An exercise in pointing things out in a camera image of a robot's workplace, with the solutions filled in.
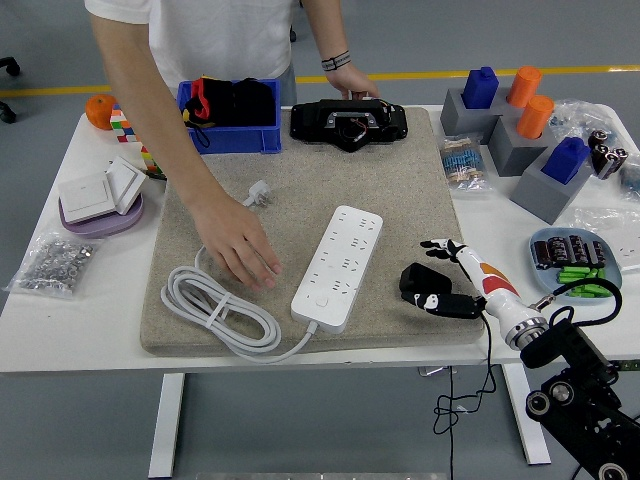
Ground white table leg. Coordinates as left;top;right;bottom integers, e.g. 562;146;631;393
501;363;552;466
147;372;186;480

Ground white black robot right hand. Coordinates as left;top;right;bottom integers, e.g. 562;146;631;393
401;238;539;335

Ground person's left hand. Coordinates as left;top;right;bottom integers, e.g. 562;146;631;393
324;63;381;101

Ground bag of black capacitors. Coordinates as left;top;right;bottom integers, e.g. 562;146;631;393
587;128;630;181

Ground thin black hanging cable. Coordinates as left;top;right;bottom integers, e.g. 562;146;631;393
448;367;456;480

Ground person's right hand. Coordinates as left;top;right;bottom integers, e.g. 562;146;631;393
192;192;284;292

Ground clear bag of small parts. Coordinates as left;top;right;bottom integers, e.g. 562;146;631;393
548;98;619;146

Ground white power strip with cord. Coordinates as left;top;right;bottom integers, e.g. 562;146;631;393
159;179;385;365

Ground light blue plate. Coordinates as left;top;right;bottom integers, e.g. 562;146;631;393
528;227;624;306

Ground person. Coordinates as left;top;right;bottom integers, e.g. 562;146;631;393
83;0;299;107

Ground person's wristband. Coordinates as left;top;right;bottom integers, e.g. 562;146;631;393
320;49;352;73

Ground grey block holder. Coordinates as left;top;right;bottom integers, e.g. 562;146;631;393
508;149;594;225
492;89;524;119
439;88;501;139
487;115;556;177

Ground green batteries pile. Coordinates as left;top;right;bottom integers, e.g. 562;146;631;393
557;266;612;300

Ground orange cylinder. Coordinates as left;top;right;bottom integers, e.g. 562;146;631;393
505;65;544;109
515;94;555;140

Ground black red fabric bundle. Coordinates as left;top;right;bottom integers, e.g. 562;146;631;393
182;75;277;149

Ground white wall switch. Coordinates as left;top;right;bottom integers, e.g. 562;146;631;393
57;174;117;225
104;156;149;216

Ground bag of blue parts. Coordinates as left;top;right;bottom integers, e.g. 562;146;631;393
618;152;640;201

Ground bag of blue resistors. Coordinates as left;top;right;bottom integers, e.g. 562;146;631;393
437;133;491;194

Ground black office chair base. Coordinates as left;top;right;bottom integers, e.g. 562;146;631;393
0;56;22;125

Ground orange fruit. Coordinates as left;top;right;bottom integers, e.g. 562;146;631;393
83;93;119;132

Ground black plug with cord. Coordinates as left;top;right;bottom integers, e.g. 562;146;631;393
398;263;497;436

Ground blue plastic bin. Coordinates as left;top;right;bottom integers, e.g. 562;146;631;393
177;78;283;155

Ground clear plastic bag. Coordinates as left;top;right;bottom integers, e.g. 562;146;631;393
573;205;640;241

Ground grey-brown mat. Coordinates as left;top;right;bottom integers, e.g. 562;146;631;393
138;105;485;357

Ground blue square block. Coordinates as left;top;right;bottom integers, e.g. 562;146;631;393
460;66;500;110
540;136;592;186

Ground black electronic device housing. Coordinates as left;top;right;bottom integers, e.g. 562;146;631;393
289;98;409;154

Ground purple tray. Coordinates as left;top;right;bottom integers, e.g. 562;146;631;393
58;192;145;239

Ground colourful puzzle cube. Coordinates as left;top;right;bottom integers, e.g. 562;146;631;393
109;103;139;145
140;145;166;175

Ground bag of metal nuts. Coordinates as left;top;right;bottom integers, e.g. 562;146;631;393
3;228;104;301

